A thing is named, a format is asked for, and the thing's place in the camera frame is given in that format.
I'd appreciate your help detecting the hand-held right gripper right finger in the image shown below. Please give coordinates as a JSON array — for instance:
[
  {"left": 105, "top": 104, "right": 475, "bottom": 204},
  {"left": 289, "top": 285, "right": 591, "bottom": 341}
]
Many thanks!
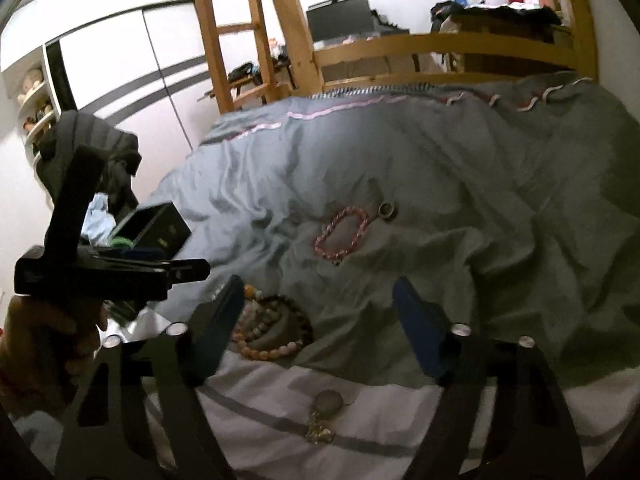
[{"left": 392, "top": 276, "right": 588, "bottom": 480}]

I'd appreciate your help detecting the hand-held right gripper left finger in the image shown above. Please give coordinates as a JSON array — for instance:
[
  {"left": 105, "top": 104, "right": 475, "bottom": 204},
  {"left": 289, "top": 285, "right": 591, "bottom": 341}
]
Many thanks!
[{"left": 55, "top": 274, "right": 246, "bottom": 480}]

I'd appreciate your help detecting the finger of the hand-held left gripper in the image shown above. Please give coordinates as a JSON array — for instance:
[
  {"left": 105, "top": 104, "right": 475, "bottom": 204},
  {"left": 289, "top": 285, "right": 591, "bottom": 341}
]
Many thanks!
[
  {"left": 166, "top": 258, "right": 211, "bottom": 287},
  {"left": 80, "top": 244, "right": 167, "bottom": 264}
]

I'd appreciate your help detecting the black jewelry box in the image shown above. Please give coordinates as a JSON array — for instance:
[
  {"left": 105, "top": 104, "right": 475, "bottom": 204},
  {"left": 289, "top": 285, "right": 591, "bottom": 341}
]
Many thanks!
[{"left": 111, "top": 202, "right": 193, "bottom": 256}]

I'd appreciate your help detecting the person's left hand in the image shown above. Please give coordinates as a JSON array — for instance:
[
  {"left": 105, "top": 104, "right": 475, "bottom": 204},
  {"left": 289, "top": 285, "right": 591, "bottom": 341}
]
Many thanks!
[{"left": 0, "top": 294, "right": 108, "bottom": 413}]

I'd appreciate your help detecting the light blue cloth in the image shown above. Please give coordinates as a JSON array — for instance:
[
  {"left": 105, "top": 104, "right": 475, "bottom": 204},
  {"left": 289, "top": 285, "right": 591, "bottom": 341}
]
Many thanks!
[{"left": 80, "top": 192, "right": 125, "bottom": 247}]

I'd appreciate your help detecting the white striped bed sheet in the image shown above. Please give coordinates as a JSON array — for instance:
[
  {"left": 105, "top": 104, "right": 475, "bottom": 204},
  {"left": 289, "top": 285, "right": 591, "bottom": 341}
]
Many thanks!
[{"left": 10, "top": 345, "right": 638, "bottom": 480}]

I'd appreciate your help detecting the dark garment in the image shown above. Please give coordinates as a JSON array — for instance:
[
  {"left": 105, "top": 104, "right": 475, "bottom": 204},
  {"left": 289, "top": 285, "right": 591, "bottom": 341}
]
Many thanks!
[{"left": 37, "top": 110, "right": 143, "bottom": 213}]

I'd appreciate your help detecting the round pendant with gold charm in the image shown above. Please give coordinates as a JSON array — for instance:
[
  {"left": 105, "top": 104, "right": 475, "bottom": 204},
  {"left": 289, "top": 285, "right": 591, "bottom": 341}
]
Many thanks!
[{"left": 305, "top": 389, "right": 351, "bottom": 443}]

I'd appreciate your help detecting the white corner shelf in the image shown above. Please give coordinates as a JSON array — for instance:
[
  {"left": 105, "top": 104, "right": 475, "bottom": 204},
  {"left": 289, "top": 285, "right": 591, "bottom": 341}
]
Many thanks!
[{"left": 14, "top": 57, "right": 63, "bottom": 166}]

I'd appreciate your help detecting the grey blanket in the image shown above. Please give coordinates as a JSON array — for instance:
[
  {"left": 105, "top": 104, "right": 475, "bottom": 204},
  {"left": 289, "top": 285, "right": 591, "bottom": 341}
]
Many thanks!
[{"left": 120, "top": 72, "right": 640, "bottom": 391}]

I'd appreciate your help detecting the plush toy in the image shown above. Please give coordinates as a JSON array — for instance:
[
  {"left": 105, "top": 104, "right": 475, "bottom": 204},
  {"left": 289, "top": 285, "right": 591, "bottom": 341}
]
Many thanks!
[{"left": 17, "top": 66, "right": 47, "bottom": 106}]

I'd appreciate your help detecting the white wardrobe with grey stripes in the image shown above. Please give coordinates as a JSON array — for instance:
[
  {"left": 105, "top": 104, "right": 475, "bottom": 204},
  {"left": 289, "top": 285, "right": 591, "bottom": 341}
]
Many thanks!
[{"left": 42, "top": 0, "right": 228, "bottom": 153}]

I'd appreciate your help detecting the small wooden table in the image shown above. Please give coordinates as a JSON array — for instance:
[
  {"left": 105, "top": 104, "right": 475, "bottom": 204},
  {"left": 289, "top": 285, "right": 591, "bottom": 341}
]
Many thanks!
[{"left": 227, "top": 60, "right": 297, "bottom": 108}]

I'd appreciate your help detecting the black bag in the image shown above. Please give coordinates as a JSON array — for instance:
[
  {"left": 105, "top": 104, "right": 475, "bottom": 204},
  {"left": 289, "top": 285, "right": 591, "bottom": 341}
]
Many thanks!
[{"left": 227, "top": 62, "right": 257, "bottom": 84}]

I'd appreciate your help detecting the wooden ladder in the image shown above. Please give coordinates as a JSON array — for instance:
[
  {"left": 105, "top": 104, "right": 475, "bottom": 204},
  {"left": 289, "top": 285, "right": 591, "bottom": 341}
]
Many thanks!
[{"left": 190, "top": 0, "right": 281, "bottom": 115}]

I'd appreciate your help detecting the black monitor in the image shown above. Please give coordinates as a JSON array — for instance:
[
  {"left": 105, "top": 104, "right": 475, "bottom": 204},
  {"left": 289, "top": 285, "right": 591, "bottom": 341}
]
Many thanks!
[{"left": 305, "top": 0, "right": 375, "bottom": 43}]

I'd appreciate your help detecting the cluttered wooden desk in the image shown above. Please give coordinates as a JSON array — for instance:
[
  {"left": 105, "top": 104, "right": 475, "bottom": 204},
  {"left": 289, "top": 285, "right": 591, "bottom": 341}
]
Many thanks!
[{"left": 429, "top": 0, "right": 573, "bottom": 73}]

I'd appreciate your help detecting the beige bead bracelet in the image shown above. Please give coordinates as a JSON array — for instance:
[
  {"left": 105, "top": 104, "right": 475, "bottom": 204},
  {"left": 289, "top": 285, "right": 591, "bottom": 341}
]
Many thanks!
[{"left": 231, "top": 284, "right": 305, "bottom": 362}]

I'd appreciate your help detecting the dark bead bracelet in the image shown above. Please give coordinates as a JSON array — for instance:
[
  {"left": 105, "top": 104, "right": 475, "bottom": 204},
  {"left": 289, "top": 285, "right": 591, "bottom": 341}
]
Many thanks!
[{"left": 252, "top": 294, "right": 315, "bottom": 348}]

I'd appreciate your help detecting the pink bead bracelet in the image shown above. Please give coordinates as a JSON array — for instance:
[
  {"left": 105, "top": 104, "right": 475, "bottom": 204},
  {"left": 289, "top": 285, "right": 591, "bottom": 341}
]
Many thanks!
[{"left": 313, "top": 206, "right": 371, "bottom": 266}]

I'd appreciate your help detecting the wooden bed frame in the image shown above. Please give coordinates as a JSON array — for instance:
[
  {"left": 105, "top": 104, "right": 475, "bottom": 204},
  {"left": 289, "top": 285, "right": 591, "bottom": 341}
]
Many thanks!
[{"left": 260, "top": 0, "right": 601, "bottom": 98}]

